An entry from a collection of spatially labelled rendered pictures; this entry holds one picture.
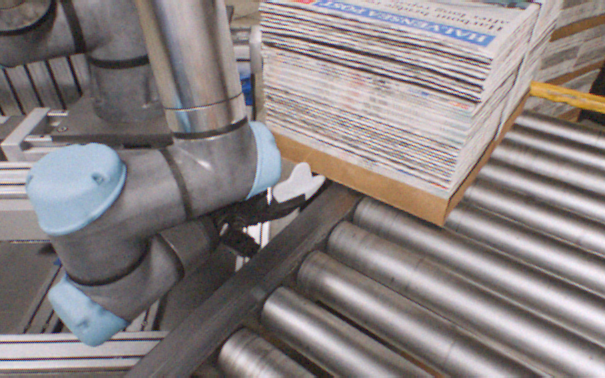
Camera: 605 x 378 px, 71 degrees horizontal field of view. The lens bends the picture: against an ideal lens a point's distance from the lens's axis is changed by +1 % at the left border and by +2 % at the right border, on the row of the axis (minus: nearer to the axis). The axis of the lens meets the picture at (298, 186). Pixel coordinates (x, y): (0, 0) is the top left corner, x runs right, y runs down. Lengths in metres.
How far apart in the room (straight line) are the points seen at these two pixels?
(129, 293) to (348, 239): 0.25
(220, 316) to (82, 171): 0.19
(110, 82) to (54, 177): 0.39
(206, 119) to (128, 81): 0.37
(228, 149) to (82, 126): 0.42
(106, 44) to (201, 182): 0.38
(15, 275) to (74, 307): 1.05
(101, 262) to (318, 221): 0.26
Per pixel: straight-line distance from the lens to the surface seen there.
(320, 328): 0.44
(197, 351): 0.44
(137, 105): 0.74
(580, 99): 0.93
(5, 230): 0.84
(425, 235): 0.55
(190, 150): 0.40
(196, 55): 0.37
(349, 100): 0.53
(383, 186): 0.55
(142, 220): 0.39
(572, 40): 2.08
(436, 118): 0.48
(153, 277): 0.46
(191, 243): 0.48
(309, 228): 0.53
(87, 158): 0.39
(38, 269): 1.47
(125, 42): 0.72
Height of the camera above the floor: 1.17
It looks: 39 degrees down
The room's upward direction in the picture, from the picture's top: straight up
